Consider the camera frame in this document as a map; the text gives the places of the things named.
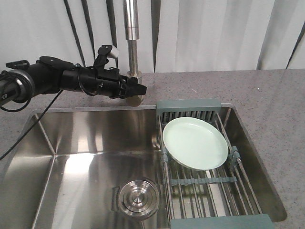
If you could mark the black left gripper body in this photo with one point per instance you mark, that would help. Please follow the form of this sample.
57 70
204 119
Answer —
93 81

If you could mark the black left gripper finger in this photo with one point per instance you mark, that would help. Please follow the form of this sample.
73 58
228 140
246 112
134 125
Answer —
131 87

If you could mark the light green round plate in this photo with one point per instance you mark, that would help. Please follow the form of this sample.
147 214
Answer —
195 143

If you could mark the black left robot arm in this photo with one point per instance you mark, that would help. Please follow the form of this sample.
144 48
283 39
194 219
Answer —
49 75

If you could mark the roll-up steel drying rack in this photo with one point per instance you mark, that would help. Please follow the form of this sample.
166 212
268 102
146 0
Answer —
236 195

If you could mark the white pleated curtain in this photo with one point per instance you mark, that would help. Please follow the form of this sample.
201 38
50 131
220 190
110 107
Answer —
175 35

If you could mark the stainless steel faucet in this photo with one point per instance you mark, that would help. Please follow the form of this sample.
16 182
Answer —
130 12

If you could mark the stainless steel sink basin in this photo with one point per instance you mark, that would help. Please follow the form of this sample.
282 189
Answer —
63 171

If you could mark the round steel sink drain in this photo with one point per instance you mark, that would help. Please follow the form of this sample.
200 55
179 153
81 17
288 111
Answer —
136 199

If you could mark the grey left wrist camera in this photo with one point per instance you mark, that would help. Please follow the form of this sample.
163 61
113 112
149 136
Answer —
109 51

